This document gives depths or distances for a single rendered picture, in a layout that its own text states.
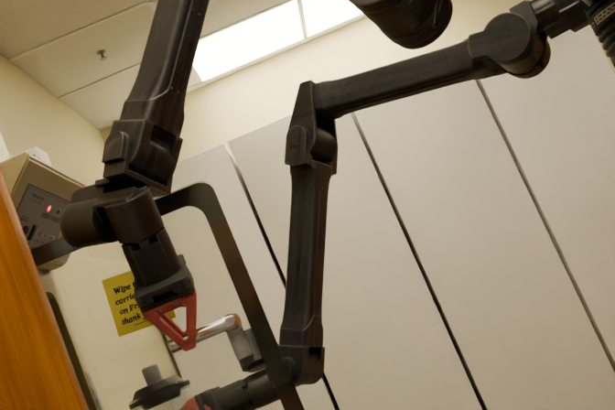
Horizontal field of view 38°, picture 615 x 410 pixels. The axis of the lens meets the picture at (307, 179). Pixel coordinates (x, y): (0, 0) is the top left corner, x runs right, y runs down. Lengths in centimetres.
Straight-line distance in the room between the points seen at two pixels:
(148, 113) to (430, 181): 330
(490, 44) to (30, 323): 77
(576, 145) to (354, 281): 123
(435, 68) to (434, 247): 286
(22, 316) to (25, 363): 6
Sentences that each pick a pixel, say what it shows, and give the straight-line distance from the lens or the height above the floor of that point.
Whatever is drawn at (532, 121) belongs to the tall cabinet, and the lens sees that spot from 444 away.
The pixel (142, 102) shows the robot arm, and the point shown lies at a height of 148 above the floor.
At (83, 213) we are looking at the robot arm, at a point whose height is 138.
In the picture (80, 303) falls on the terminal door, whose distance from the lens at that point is 120.
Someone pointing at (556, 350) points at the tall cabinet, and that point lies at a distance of 434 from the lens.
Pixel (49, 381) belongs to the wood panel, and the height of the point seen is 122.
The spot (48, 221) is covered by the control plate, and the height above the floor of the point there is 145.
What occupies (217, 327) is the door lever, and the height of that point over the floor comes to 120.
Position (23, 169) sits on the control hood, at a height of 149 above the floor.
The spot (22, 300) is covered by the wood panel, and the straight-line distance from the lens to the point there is 112.
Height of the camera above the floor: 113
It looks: 10 degrees up
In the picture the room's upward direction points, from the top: 23 degrees counter-clockwise
